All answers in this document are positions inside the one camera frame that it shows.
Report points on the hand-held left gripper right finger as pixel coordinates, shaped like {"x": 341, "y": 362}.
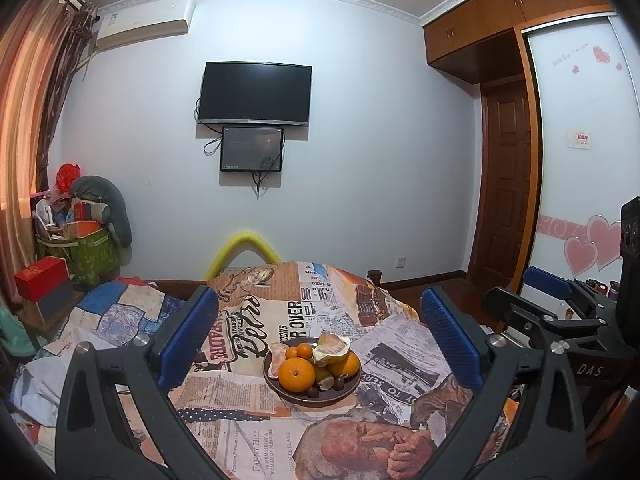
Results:
{"x": 450, "y": 337}

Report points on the patchwork quilt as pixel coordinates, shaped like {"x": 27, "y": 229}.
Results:
{"x": 125, "y": 310}

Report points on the dark purple round plate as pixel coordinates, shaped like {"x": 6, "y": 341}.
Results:
{"x": 300, "y": 397}

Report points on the white air conditioner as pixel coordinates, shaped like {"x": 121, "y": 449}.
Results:
{"x": 142, "y": 22}

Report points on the peeled pomelo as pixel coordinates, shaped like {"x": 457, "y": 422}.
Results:
{"x": 331, "y": 347}

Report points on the medium orange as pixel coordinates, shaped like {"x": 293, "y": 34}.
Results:
{"x": 346, "y": 364}

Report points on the yellow foam tube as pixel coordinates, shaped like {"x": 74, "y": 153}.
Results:
{"x": 240, "y": 240}

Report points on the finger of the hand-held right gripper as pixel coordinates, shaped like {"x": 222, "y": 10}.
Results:
{"x": 515, "y": 310}
{"x": 547, "y": 284}

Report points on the white heart wardrobe door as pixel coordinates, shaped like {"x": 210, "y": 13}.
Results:
{"x": 575, "y": 185}

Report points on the wooden overhead cabinet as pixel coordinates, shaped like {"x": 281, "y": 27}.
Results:
{"x": 500, "y": 15}

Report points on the large orange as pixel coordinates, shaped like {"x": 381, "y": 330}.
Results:
{"x": 296, "y": 375}

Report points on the small black wall monitor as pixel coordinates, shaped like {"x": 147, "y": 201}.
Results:
{"x": 251, "y": 148}

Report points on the brown wooden door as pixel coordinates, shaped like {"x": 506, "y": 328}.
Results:
{"x": 502, "y": 180}

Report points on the newspaper print blanket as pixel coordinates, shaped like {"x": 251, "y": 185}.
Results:
{"x": 400, "y": 310}

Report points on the red gift box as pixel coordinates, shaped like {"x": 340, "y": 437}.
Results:
{"x": 42, "y": 272}

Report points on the red label sign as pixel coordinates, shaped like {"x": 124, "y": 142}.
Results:
{"x": 580, "y": 139}

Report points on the orange cardboard box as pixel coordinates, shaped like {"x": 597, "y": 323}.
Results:
{"x": 82, "y": 230}

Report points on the red plastic bag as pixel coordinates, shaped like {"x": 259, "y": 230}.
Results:
{"x": 66, "y": 176}

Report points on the dark brown chestnut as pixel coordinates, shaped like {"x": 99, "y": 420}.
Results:
{"x": 339, "y": 383}
{"x": 312, "y": 392}

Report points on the black wall television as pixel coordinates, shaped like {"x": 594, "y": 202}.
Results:
{"x": 255, "y": 92}

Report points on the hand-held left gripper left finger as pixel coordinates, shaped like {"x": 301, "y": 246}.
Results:
{"x": 190, "y": 335}

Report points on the striped orange curtain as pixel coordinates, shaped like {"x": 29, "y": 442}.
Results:
{"x": 30, "y": 110}

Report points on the green fabric storage box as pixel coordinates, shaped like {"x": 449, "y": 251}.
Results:
{"x": 92, "y": 260}

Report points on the small orange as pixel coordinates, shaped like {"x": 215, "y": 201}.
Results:
{"x": 291, "y": 354}
{"x": 305, "y": 349}

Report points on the wooden bedpost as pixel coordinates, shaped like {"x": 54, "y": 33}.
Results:
{"x": 374, "y": 276}

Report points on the grey plush pillow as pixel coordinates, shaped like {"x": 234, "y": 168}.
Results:
{"x": 107, "y": 200}

